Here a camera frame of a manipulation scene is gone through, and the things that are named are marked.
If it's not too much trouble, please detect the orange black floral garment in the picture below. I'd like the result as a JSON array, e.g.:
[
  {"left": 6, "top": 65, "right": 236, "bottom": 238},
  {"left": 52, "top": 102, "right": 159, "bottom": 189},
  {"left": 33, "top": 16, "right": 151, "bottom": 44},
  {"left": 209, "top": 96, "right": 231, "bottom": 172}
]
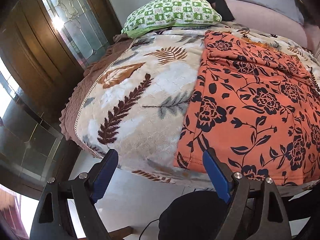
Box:
[{"left": 174, "top": 30, "right": 319, "bottom": 186}]

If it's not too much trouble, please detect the black round stool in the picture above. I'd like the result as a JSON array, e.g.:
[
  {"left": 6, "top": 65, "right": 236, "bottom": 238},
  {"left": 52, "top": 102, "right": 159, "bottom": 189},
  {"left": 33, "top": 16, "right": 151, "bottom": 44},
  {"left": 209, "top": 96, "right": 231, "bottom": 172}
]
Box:
[{"left": 158, "top": 191, "right": 228, "bottom": 240}]

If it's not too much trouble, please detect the beige leaf-print fleece blanket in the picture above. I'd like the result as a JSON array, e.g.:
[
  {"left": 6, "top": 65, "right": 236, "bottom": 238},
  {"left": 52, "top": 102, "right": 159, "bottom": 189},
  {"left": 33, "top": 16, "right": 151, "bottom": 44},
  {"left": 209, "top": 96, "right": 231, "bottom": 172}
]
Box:
[{"left": 74, "top": 23, "right": 319, "bottom": 188}]

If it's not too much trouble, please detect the brown wooden glass door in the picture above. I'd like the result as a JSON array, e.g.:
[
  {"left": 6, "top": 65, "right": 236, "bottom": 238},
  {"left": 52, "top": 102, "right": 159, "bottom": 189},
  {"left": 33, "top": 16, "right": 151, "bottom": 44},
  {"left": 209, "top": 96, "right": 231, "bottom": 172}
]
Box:
[{"left": 1, "top": 0, "right": 121, "bottom": 123}]

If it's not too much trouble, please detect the brown ruffled bed skirt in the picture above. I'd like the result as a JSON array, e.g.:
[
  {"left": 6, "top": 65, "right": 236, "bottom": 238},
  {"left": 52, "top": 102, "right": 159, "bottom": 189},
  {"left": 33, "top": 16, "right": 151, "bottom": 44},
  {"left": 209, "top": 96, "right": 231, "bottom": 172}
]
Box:
[{"left": 59, "top": 34, "right": 133, "bottom": 158}]

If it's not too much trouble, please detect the pink quilted bolster cushion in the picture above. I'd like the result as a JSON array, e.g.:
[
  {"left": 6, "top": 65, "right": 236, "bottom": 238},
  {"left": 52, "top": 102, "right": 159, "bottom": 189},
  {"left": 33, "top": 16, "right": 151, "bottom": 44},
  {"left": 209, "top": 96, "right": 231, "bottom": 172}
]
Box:
[{"left": 225, "top": 0, "right": 319, "bottom": 54}]

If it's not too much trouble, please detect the green white patterned pillow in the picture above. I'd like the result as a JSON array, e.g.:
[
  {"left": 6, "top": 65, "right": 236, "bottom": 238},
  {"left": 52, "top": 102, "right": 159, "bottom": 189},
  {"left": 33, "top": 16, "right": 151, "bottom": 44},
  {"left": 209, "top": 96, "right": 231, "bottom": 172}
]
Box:
[{"left": 121, "top": 0, "right": 222, "bottom": 38}]

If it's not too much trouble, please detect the black cable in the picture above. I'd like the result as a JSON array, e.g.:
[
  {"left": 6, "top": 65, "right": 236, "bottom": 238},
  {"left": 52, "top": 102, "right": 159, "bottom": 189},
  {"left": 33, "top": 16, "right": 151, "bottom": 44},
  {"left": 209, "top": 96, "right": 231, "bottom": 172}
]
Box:
[{"left": 138, "top": 218, "right": 161, "bottom": 240}]

